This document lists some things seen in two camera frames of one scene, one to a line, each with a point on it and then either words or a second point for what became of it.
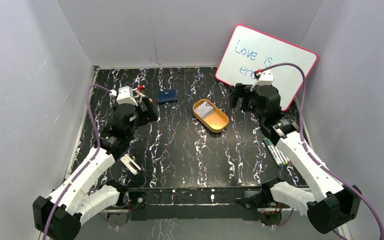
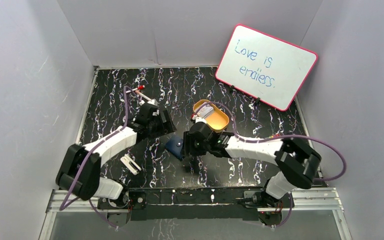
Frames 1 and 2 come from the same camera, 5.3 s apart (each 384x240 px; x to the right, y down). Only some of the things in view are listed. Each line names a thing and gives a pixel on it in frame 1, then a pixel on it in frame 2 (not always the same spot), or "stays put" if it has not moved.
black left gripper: x=146 y=110 → x=165 y=120
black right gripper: x=241 y=91 → x=188 y=138
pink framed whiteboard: x=249 y=50 stays put
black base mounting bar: x=155 y=204 stays put
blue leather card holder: x=167 y=95 → x=174 y=146
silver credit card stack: x=204 y=109 stays put
